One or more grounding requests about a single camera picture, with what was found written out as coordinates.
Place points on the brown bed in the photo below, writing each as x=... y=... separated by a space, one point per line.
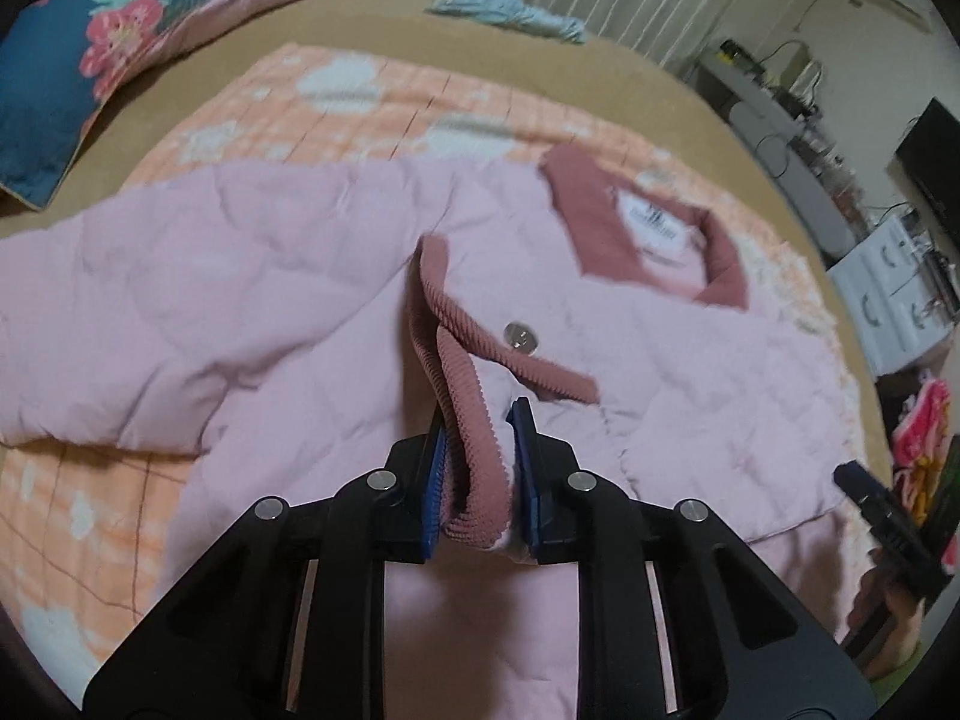
x=637 y=97

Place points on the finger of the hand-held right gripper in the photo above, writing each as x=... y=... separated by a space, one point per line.
x=889 y=525

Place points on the orange checked blanket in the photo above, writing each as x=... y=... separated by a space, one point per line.
x=337 y=112

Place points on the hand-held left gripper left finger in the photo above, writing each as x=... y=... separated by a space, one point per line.
x=433 y=491

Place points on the pink quilted jacket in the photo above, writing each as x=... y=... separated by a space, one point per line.
x=225 y=277

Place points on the person's right hand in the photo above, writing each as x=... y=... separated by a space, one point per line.
x=889 y=619

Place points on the blue floral quilt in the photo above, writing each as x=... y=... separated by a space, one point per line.
x=52 y=90

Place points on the white drawer cabinet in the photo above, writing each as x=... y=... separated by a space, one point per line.
x=892 y=292

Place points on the pink patterned cloth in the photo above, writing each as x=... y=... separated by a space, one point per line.
x=922 y=435

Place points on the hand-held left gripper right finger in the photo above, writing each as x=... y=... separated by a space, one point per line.
x=527 y=480

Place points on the black television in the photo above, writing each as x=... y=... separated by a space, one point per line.
x=937 y=157

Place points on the light blue cloth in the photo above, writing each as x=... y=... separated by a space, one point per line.
x=495 y=7

